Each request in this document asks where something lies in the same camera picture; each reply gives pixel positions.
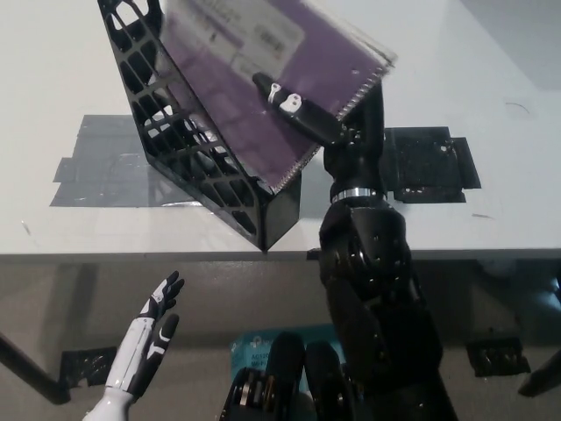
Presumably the black floor tape patch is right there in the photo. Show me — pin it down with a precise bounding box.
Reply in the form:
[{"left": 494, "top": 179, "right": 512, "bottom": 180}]
[
  {"left": 466, "top": 337, "right": 526, "bottom": 378},
  {"left": 60, "top": 347, "right": 117, "bottom": 389}
]

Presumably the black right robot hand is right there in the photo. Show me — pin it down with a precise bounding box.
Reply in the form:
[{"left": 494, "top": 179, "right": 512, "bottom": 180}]
[{"left": 252, "top": 72, "right": 389, "bottom": 203}]

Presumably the black lattice magazine stand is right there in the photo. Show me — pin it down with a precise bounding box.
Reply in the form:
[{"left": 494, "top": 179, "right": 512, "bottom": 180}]
[{"left": 96, "top": 0, "right": 304, "bottom": 253}]

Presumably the square black tape patch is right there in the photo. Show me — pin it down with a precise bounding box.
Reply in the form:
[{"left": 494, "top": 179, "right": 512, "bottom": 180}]
[{"left": 383, "top": 126, "right": 482, "bottom": 203}]

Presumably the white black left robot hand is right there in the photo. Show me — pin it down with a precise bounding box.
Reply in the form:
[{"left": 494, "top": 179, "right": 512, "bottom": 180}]
[{"left": 104, "top": 270, "right": 185, "bottom": 395}]

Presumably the purple spiral notebook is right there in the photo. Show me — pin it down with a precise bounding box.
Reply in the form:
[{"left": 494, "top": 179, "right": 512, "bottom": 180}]
[{"left": 160, "top": 0, "right": 399, "bottom": 195}]

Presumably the black table leg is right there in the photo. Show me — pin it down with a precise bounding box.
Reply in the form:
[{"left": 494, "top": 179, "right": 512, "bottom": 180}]
[
  {"left": 518, "top": 353, "right": 561, "bottom": 398},
  {"left": 0, "top": 332, "right": 72, "bottom": 404}
]

